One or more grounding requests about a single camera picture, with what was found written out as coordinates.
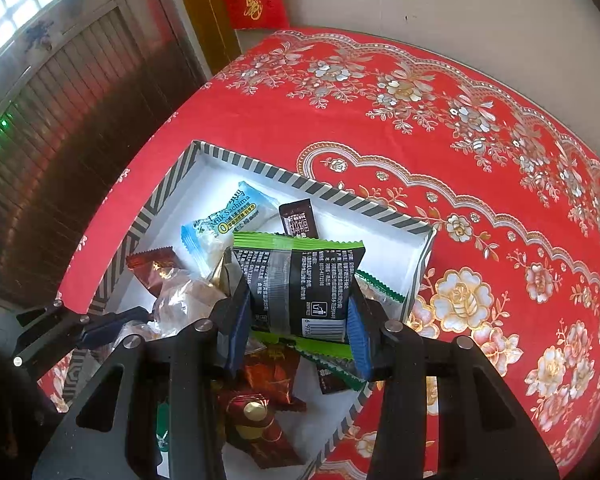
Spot crinkled red foil snack packet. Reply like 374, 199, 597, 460
230, 342, 308, 413

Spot dark wooden door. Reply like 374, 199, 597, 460
0, 0, 211, 311

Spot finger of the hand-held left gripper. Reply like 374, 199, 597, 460
12, 300, 153, 368

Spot yellow wooden door frame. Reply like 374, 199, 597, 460
167, 0, 243, 76

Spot red gold foil snack packet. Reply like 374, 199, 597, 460
215, 390, 306, 470

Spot striped rim cardboard box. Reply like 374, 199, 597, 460
55, 140, 438, 480

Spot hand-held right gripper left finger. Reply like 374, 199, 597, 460
32, 272, 253, 480

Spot red floral tablecloth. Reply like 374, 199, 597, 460
37, 27, 600, 480

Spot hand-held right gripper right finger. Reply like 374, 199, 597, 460
347, 287, 561, 480

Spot light blue snack packet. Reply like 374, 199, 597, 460
181, 181, 280, 281

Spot clear green-label bun packet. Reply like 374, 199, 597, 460
295, 269, 407, 392

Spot green snack tray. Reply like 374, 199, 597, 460
155, 400, 173, 466

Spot black green-edged snack packet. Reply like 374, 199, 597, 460
231, 231, 367, 345

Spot large clear zip bag nuts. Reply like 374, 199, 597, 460
115, 267, 231, 341

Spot long gold snack packet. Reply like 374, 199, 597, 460
207, 247, 243, 293

